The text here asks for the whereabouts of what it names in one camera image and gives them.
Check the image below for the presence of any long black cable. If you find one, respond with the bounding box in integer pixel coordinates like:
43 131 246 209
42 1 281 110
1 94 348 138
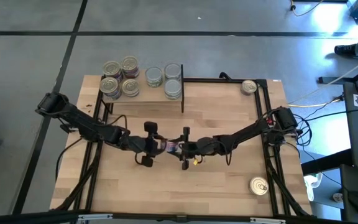
305 105 358 122

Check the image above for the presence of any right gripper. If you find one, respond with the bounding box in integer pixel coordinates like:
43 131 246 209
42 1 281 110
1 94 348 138
181 126 221 170

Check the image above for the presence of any white floor cable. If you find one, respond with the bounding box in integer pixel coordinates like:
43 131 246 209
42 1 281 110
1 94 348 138
287 51 358 105

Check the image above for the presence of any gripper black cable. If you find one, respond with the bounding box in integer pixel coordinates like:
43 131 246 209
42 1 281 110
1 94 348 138
103 114 145 166
194 141 239 166

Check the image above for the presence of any black desk leg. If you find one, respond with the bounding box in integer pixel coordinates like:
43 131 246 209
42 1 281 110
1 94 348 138
318 60 358 94

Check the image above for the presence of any black rig bar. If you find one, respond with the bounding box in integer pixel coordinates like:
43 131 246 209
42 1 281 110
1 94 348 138
0 210 358 224

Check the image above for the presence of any wooden shelf board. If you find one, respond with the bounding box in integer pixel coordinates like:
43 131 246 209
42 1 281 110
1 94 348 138
103 68 183 104

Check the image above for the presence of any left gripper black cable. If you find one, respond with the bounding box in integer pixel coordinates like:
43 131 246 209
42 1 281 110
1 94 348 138
103 114 145 166

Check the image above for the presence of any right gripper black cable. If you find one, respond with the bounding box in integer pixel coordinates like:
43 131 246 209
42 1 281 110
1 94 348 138
194 141 239 166

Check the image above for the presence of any green label silver-lid can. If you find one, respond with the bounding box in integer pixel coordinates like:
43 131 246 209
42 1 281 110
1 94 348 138
144 66 163 88
163 63 182 81
163 78 182 101

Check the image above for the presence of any person's black shoe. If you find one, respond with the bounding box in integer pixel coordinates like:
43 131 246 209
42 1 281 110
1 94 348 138
334 44 358 57

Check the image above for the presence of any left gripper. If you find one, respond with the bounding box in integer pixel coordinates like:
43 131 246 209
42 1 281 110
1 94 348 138
125 121 165 168

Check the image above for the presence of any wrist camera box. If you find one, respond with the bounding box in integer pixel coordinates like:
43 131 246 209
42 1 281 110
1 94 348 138
180 141 200 156
144 137 160 154

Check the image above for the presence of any black desk crossbar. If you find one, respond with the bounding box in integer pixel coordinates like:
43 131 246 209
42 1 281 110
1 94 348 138
300 148 354 175

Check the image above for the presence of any black power cable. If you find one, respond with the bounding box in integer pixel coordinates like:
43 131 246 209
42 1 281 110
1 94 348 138
55 136 83 182

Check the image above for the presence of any curled yellow cable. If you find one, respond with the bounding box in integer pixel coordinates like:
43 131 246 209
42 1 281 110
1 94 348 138
290 0 324 17

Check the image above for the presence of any black base bracket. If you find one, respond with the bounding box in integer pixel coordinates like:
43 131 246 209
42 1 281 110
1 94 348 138
60 123 80 134

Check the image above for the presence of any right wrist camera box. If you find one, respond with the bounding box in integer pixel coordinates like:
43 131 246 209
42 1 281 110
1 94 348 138
180 141 200 156

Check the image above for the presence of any black table frame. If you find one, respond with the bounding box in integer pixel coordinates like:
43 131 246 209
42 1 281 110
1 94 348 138
50 77 313 218

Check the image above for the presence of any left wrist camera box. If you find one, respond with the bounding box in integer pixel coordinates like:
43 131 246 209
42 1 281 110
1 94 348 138
144 137 160 154

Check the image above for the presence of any white plastic bag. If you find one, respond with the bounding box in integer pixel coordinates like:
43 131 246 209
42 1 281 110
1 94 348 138
303 172 323 202

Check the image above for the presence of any yellow floor cable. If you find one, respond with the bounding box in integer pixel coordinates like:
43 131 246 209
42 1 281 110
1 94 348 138
290 98 344 108

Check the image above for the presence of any gold-lid pull-tab can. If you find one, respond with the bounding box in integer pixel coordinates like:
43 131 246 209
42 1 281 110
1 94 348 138
99 76 119 96

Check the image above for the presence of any silver metal bracket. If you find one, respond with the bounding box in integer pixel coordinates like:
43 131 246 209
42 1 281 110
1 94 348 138
249 217 287 224
78 213 113 222

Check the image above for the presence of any black cable bundle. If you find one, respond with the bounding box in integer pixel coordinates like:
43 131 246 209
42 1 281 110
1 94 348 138
290 113 313 152

